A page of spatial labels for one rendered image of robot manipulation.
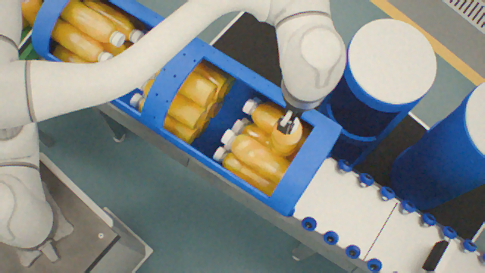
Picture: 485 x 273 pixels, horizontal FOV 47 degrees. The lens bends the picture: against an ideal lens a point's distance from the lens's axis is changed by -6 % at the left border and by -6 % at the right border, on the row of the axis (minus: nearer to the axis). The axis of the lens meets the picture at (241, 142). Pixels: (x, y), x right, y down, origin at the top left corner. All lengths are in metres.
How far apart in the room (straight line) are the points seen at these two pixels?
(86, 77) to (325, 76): 0.38
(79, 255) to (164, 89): 0.51
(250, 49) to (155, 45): 1.78
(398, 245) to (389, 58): 0.56
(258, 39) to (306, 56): 1.81
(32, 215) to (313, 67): 0.82
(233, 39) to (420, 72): 1.16
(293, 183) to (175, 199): 1.28
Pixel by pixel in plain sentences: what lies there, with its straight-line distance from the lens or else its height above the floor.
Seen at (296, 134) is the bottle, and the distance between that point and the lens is 1.39.
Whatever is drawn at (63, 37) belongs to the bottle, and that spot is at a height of 1.14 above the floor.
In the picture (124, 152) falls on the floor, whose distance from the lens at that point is 2.75.
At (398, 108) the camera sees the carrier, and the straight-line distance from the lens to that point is 1.79.
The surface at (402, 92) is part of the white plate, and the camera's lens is 1.77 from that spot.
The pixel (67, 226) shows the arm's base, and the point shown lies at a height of 1.07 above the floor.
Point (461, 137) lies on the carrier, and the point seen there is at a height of 0.98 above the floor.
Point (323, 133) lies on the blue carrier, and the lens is 1.49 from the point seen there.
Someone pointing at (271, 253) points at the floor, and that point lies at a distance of 2.64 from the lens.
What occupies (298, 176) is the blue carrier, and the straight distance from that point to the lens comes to 1.45.
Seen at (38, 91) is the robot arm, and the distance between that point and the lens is 0.91.
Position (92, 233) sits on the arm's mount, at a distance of 1.62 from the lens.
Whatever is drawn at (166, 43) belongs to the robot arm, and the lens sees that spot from 0.96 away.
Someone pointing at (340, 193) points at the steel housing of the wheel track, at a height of 0.93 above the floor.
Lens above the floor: 2.63
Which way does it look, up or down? 75 degrees down
